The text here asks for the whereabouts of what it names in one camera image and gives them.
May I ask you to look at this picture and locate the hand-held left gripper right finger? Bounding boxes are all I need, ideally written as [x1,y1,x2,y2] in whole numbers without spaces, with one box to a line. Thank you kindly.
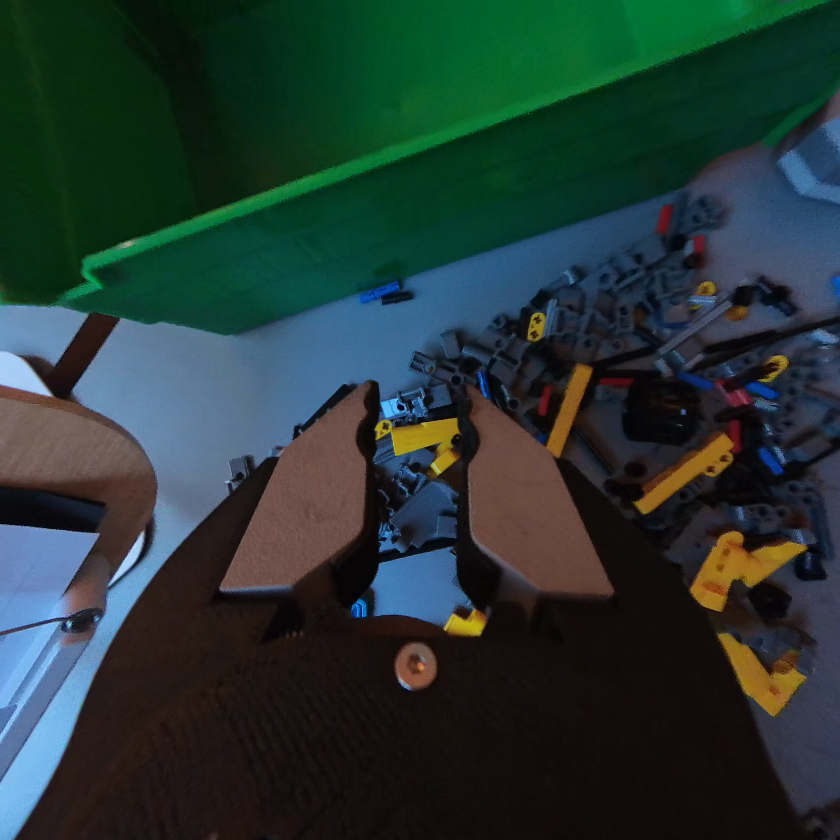
[455,384,616,615]

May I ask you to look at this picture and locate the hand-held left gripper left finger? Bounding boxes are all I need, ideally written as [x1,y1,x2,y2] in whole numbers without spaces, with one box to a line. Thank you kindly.
[217,381,384,599]

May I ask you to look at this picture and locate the yellow brick beam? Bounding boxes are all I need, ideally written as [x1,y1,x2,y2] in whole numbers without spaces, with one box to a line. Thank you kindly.
[633,432,740,517]
[544,363,597,459]

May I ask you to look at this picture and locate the pile of grey brick parts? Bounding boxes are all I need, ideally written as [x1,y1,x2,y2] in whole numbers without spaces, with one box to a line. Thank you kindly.
[227,195,840,634]

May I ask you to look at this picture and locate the grey desk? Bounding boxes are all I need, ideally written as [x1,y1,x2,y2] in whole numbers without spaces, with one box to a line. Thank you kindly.
[0,132,840,840]

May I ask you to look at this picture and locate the small yellow brick piece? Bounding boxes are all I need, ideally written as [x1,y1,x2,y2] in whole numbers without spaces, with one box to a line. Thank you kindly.
[373,416,464,479]

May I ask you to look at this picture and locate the yellow pointed brick piece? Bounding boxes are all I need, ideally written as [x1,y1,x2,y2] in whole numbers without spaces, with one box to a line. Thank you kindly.
[688,528,811,614]

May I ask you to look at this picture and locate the wooden document stand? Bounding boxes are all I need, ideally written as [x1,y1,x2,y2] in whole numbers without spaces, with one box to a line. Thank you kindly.
[0,313,160,788]

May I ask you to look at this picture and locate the small blue black pin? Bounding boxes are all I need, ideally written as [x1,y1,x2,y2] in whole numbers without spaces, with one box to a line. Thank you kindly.
[357,279,416,307]

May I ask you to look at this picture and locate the printed instruction sheet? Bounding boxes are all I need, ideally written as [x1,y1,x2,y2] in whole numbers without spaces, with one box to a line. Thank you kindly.
[0,523,101,752]

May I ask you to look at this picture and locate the green plastic bin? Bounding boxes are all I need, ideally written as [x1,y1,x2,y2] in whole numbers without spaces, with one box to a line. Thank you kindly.
[0,0,840,337]

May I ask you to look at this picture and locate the grey brick hub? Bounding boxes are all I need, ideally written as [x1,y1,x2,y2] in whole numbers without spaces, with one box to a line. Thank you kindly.
[776,116,840,207]

